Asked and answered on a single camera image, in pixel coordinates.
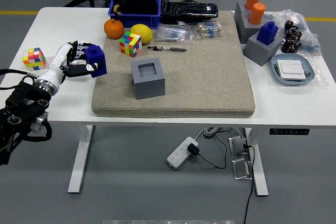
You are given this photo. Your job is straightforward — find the orange fruit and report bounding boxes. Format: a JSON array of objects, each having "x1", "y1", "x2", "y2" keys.
[{"x1": 103, "y1": 18, "x2": 124, "y2": 40}]

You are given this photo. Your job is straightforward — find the yellow lemon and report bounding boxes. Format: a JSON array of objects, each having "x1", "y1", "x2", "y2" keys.
[{"x1": 130, "y1": 24, "x2": 153, "y2": 45}]

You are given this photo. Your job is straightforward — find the white power strip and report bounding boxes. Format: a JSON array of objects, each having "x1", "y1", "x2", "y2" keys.
[{"x1": 166, "y1": 136, "x2": 199, "y2": 169}]

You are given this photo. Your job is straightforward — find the grey double seal holder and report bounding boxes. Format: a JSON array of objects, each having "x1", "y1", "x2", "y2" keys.
[{"x1": 233, "y1": 1, "x2": 266, "y2": 44}]

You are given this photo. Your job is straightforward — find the colourful puzzle cube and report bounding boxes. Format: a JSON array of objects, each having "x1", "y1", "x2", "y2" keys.
[
  {"x1": 22, "y1": 47, "x2": 46, "y2": 72},
  {"x1": 119, "y1": 31, "x2": 143, "y2": 58}
]

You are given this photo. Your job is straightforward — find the clear bag of blue parts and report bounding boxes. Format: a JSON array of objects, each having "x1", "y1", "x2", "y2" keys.
[{"x1": 264, "y1": 8, "x2": 321, "y2": 57}]

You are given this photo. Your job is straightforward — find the black wrapped device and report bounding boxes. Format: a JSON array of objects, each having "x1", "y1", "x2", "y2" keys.
[{"x1": 160, "y1": 0, "x2": 219, "y2": 25}]

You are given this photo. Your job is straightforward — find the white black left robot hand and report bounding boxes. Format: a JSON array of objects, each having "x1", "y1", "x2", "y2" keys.
[{"x1": 38, "y1": 40, "x2": 105, "y2": 84}]

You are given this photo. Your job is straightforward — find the white switch panel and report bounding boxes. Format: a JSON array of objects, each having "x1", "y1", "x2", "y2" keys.
[{"x1": 277, "y1": 60, "x2": 307, "y2": 80}]

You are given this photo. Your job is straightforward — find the clear flat plastic bag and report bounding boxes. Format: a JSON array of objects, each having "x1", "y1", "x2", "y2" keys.
[{"x1": 270, "y1": 55, "x2": 329, "y2": 87}]

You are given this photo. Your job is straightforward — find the beige fabric mat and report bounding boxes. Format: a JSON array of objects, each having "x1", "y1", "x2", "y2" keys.
[{"x1": 91, "y1": 10, "x2": 256, "y2": 119}]

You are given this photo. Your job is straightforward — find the bag of brown resistors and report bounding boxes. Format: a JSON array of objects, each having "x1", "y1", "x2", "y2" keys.
[{"x1": 194, "y1": 21, "x2": 224, "y2": 39}]

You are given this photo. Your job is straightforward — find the black table control panel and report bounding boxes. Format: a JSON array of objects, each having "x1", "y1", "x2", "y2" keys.
[{"x1": 269, "y1": 128, "x2": 310, "y2": 135}]

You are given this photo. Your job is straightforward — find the black pen tool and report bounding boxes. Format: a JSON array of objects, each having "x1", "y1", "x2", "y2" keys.
[{"x1": 146, "y1": 46, "x2": 187, "y2": 52}]

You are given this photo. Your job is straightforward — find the white coiled cable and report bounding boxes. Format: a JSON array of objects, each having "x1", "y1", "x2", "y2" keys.
[{"x1": 194, "y1": 126, "x2": 234, "y2": 141}]

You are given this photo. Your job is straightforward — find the blue plastic bin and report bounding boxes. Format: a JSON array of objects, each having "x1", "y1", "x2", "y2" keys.
[{"x1": 108, "y1": 0, "x2": 162, "y2": 29}]

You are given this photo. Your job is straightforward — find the black cloth pouches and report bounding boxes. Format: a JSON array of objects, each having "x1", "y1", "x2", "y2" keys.
[{"x1": 115, "y1": 0, "x2": 159, "y2": 14}]

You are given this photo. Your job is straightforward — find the white table leg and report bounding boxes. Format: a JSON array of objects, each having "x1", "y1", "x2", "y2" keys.
[
  {"x1": 243, "y1": 127, "x2": 269, "y2": 197},
  {"x1": 67, "y1": 125, "x2": 95, "y2": 194}
]

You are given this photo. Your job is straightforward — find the bag of blue resistors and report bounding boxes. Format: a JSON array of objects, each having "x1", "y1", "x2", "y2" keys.
[{"x1": 154, "y1": 23, "x2": 195, "y2": 44}]

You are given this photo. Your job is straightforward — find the blue seal stamp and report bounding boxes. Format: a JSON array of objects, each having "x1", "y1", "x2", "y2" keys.
[
  {"x1": 256, "y1": 21, "x2": 278, "y2": 46},
  {"x1": 83, "y1": 45, "x2": 108, "y2": 78}
]

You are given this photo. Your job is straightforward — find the black power adapter with cable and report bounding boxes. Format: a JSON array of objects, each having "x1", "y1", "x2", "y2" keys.
[{"x1": 186, "y1": 129, "x2": 228, "y2": 169}]

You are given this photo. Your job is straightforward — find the black floor cable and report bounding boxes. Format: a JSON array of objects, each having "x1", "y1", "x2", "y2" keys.
[{"x1": 241, "y1": 144, "x2": 256, "y2": 224}]

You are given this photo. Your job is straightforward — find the grey cube seal holder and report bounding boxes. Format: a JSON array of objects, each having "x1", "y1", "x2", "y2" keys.
[
  {"x1": 130, "y1": 57, "x2": 166, "y2": 100},
  {"x1": 243, "y1": 31, "x2": 284, "y2": 67}
]

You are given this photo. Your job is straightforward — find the light blue dish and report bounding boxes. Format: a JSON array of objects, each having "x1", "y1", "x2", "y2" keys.
[{"x1": 270, "y1": 53, "x2": 315, "y2": 86}]

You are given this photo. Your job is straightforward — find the metal foot bracket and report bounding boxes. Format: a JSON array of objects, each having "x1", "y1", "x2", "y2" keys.
[
  {"x1": 230, "y1": 157, "x2": 253, "y2": 181},
  {"x1": 228, "y1": 136, "x2": 250, "y2": 156}
]

